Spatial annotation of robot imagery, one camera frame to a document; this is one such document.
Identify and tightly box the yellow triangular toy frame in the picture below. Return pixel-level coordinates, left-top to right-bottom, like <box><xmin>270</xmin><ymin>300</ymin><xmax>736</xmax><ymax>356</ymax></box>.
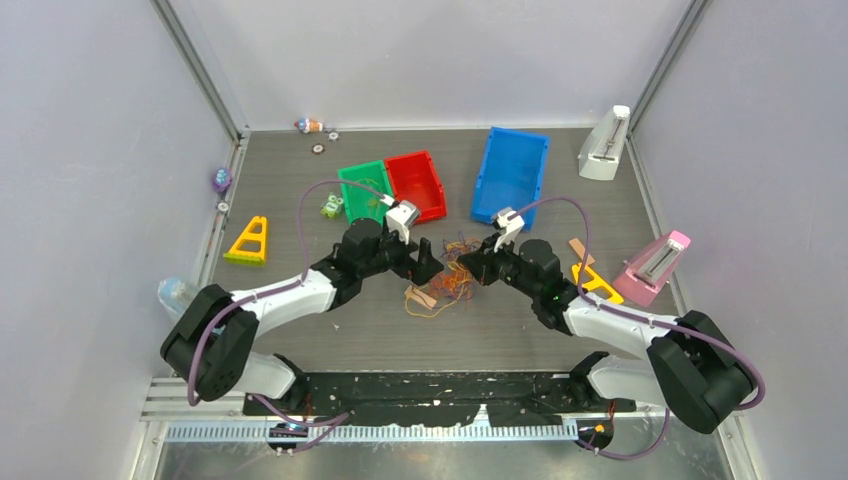
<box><xmin>223</xmin><ymin>216</ymin><xmax>268</xmax><ymax>266</ymax></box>

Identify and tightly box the green plastic bin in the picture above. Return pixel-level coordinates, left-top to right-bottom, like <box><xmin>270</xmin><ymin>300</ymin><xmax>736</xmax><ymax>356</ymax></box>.
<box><xmin>337</xmin><ymin>160</ymin><xmax>394</xmax><ymax>223</ymax></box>

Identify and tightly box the yellow orange toy piece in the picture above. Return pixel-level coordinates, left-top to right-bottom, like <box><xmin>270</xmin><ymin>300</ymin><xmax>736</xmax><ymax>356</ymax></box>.
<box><xmin>571</xmin><ymin>262</ymin><xmax>624</xmax><ymax>304</ymax></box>

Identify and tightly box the blue plastic bin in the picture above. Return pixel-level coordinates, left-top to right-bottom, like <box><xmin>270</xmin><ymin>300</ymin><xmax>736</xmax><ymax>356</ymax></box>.
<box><xmin>470</xmin><ymin>127</ymin><xmax>550</xmax><ymax>224</ymax></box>

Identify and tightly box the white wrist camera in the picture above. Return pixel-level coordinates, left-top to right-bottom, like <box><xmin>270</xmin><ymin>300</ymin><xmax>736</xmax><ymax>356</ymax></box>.
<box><xmin>493</xmin><ymin>207</ymin><xmax>525</xmax><ymax>252</ymax></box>
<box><xmin>380</xmin><ymin>195</ymin><xmax>420</xmax><ymax>245</ymax></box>

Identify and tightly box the white metronome box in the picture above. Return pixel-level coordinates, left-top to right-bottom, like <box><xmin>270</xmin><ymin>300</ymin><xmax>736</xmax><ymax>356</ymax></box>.
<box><xmin>578</xmin><ymin>105</ymin><xmax>631</xmax><ymax>181</ymax></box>

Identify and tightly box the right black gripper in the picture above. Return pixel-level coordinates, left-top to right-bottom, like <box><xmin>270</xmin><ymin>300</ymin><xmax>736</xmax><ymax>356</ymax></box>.
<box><xmin>459</xmin><ymin>232</ymin><xmax>540</xmax><ymax>300</ymax></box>

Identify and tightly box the purple round toy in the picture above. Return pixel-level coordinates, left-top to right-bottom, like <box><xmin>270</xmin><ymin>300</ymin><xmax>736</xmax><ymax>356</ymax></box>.
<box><xmin>212</xmin><ymin>167</ymin><xmax>233</xmax><ymax>193</ymax></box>

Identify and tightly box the orange cable bundle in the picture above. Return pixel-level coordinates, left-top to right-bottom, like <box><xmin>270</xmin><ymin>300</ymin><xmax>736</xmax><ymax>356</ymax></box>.
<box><xmin>404</xmin><ymin>230</ymin><xmax>482</xmax><ymax>319</ymax></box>

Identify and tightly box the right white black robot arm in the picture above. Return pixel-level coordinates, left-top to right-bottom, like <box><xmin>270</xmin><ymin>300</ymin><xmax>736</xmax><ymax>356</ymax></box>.
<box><xmin>458</xmin><ymin>237</ymin><xmax>764</xmax><ymax>434</ymax></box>

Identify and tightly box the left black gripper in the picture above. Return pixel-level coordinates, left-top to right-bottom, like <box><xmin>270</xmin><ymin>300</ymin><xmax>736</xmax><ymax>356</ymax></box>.
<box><xmin>359</xmin><ymin>222</ymin><xmax>443</xmax><ymax>286</ymax></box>

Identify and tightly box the red plastic bin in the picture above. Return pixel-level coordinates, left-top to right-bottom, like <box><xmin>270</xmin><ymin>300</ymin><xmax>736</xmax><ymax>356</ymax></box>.
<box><xmin>384</xmin><ymin>150</ymin><xmax>448</xmax><ymax>224</ymax></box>

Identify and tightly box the small wooden block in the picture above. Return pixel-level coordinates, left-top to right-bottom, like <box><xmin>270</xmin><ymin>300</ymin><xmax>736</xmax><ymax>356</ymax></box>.
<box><xmin>404</xmin><ymin>286</ymin><xmax>437</xmax><ymax>310</ymax></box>

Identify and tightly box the small figurine toy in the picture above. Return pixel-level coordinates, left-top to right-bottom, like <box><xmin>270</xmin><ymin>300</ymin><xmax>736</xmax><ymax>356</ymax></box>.
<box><xmin>293</xmin><ymin>117</ymin><xmax>324</xmax><ymax>134</ymax></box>

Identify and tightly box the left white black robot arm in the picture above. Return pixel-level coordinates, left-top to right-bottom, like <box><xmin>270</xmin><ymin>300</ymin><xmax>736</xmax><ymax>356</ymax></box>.
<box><xmin>160</xmin><ymin>218</ymin><xmax>444</xmax><ymax>414</ymax></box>

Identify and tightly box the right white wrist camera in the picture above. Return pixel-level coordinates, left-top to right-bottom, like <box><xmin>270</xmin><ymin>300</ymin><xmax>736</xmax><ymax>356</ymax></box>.
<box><xmin>493</xmin><ymin>207</ymin><xmax>525</xmax><ymax>252</ymax></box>

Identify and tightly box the pink metronome box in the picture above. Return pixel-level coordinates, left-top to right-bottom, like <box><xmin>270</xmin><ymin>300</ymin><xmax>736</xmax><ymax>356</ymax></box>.
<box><xmin>612</xmin><ymin>230</ymin><xmax>691</xmax><ymax>307</ymax></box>

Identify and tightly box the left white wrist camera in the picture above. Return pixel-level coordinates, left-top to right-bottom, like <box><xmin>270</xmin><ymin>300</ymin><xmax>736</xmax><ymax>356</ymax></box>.
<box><xmin>380</xmin><ymin>195</ymin><xmax>420</xmax><ymax>245</ymax></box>

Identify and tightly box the clear plastic bottle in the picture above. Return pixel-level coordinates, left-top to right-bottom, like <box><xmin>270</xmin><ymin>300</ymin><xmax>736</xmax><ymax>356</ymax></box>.
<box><xmin>158</xmin><ymin>277</ymin><xmax>226</xmax><ymax>336</ymax></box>

